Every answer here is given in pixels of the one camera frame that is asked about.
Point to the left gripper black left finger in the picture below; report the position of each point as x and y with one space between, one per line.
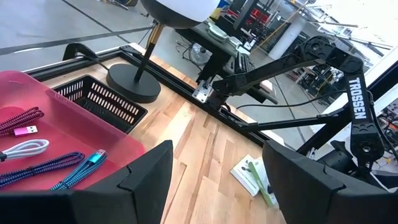
93 205

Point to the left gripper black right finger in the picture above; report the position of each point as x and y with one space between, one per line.
317 199

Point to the purple pen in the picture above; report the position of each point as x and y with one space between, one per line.
46 165

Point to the pink pen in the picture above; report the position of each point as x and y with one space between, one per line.
21 118

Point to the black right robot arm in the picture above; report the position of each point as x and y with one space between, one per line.
357 99

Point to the pink plastic bin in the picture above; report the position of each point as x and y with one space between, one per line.
77 124

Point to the white manual booklet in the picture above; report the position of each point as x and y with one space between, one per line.
244 174
259 183

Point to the black slotted plastic basket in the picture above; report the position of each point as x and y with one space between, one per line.
102 102

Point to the white globe lamp black base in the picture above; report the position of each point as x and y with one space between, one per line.
133 82

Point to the white round pillar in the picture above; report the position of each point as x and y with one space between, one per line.
287 37

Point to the black equipment cart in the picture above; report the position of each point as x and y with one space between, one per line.
217 59

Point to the round grey floor fan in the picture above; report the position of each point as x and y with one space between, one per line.
199 54

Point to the white rounded device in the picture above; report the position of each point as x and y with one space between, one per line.
224 35

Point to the black aluminium table frame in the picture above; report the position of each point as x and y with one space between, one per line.
174 77

